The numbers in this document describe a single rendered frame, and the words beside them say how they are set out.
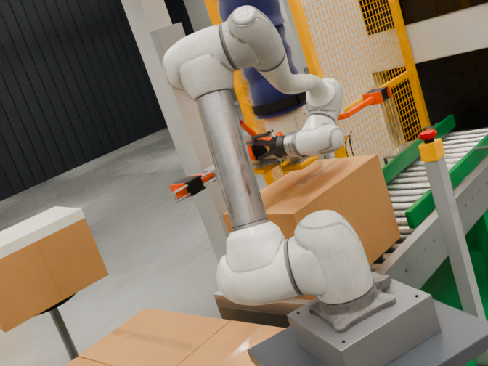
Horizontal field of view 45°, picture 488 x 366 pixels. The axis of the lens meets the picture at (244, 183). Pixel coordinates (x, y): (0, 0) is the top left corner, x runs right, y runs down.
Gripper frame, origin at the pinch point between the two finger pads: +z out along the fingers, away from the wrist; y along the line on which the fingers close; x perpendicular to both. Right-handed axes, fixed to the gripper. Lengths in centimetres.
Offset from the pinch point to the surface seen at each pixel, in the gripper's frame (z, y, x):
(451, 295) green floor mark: -13, 119, 95
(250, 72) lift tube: 0.5, -27.2, 15.4
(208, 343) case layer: 20, 65, -36
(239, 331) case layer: 12, 65, -26
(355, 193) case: -18.7, 33.1, 31.9
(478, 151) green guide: -25, 58, 143
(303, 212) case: -16.8, 26.3, -0.6
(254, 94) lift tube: 2.5, -18.2, 15.9
